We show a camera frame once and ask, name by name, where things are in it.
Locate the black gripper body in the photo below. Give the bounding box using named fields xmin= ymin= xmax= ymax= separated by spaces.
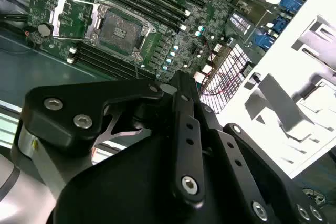
xmin=52 ymin=129 xmax=253 ymax=224

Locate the metal socket cover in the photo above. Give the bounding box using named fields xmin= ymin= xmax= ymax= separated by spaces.
xmin=49 ymin=0 xmax=102 ymax=41

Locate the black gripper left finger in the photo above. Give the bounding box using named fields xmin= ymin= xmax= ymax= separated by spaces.
xmin=19 ymin=70 xmax=207 ymax=204

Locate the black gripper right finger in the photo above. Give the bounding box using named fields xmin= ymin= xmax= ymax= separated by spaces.
xmin=201 ymin=102 xmax=329 ymax=224

